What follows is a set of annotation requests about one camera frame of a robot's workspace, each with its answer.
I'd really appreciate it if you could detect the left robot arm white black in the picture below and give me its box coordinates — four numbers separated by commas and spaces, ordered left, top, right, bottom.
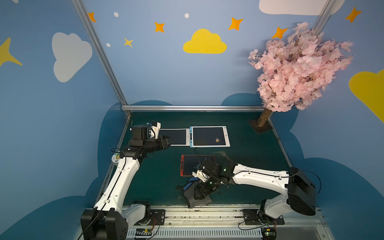
78, 121, 173, 240

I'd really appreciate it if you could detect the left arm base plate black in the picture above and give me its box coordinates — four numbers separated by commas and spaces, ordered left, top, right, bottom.
135, 210, 166, 226

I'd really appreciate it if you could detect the right controller board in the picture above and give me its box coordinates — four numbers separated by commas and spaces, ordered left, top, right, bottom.
261, 228, 277, 240

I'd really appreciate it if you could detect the pink cherry blossom tree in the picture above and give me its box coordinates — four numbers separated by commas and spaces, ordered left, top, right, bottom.
249, 22, 354, 133

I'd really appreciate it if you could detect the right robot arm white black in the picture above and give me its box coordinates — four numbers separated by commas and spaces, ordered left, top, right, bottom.
183, 160, 316, 224

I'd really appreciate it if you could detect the grey blue wiping cloth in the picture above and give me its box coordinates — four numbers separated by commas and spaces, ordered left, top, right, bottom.
176, 178, 212, 209

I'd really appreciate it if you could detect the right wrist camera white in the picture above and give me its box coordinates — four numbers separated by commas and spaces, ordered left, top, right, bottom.
192, 170, 209, 183

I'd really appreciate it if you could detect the controller board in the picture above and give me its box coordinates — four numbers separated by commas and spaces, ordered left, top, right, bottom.
134, 229, 155, 239
261, 228, 277, 240

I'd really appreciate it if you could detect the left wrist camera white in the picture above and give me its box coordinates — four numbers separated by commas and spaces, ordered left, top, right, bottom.
147, 121, 161, 139

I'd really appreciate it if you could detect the red framed drawing tablet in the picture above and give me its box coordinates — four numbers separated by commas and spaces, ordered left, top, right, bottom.
180, 155, 216, 177

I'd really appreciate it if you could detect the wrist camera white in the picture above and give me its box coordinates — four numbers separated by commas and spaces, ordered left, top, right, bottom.
147, 121, 161, 139
192, 170, 209, 183

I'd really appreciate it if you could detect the left controller board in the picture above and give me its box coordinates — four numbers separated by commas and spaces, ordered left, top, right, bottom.
134, 229, 155, 239

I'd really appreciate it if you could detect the white framed drawing tablet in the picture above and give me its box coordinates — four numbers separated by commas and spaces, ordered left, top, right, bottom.
159, 129, 190, 147

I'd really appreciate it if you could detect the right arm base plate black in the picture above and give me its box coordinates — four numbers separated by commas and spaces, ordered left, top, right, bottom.
242, 209, 285, 226

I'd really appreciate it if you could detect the aluminium mounting rail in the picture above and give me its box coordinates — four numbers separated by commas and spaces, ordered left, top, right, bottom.
126, 204, 334, 240

